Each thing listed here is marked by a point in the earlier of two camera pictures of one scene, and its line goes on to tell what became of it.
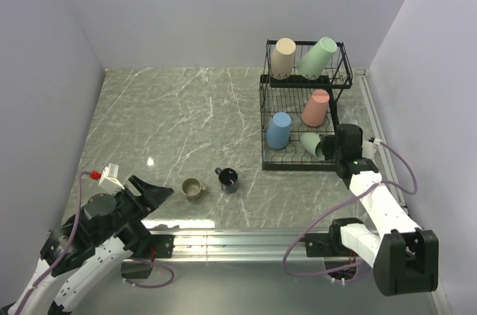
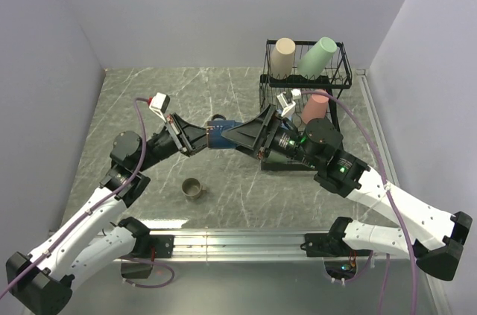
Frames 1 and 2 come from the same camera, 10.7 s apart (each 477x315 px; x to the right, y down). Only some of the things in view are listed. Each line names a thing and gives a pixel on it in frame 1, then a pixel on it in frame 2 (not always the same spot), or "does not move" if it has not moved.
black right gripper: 328,141 to 252,134
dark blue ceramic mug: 228,179 to 215,128
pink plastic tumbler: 315,111 does not move
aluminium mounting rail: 238,245 does not move
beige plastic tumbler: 282,59 does not move
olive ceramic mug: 191,188 does not move
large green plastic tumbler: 317,58 does not move
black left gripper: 151,196 to 193,137
